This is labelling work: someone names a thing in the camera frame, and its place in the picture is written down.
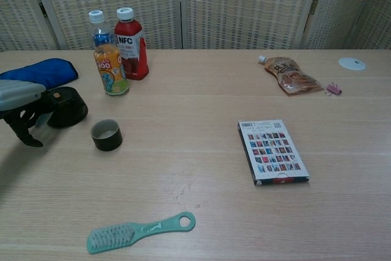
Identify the brown sauce pouch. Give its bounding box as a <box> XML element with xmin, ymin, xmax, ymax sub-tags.
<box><xmin>258</xmin><ymin>55</ymin><xmax>324</xmax><ymax>97</ymax></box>

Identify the picture card box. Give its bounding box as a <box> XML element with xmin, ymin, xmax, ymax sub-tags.
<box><xmin>236</xmin><ymin>119</ymin><xmax>310</xmax><ymax>186</ymax></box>

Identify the blue folded cloth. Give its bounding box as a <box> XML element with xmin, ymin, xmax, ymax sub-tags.
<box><xmin>0</xmin><ymin>57</ymin><xmax>79</xmax><ymax>89</ymax></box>

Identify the black teapot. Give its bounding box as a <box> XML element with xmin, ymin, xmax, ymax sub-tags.
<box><xmin>45</xmin><ymin>86</ymin><xmax>89</xmax><ymax>128</ymax></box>

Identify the green plastic brush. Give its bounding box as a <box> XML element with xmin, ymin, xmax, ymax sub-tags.
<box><xmin>87</xmin><ymin>211</ymin><xmax>196</xmax><ymax>255</ymax></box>

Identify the red NFC juice bottle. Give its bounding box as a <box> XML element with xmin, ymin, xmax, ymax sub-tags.
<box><xmin>114</xmin><ymin>7</ymin><xmax>150</xmax><ymax>81</ymax></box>

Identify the woven folding screen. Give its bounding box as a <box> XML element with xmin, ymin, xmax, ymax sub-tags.
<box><xmin>0</xmin><ymin>0</ymin><xmax>391</xmax><ymax>51</ymax></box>

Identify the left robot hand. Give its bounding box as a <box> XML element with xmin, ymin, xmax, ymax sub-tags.
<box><xmin>0</xmin><ymin>79</ymin><xmax>56</xmax><ymax>148</ymax></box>

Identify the dark green teacup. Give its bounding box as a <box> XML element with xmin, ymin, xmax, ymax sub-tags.
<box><xmin>90</xmin><ymin>119</ymin><xmax>123</xmax><ymax>152</ymax></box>

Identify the white round lid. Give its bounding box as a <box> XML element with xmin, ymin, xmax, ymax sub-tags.
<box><xmin>338</xmin><ymin>57</ymin><xmax>367</xmax><ymax>72</ymax></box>

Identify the pink binder clip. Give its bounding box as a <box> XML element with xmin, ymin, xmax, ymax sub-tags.
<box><xmin>326</xmin><ymin>82</ymin><xmax>343</xmax><ymax>96</ymax></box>

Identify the orange Qoo juice bottle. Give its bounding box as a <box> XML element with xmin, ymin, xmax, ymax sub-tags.
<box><xmin>88</xmin><ymin>10</ymin><xmax>130</xmax><ymax>97</ymax></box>

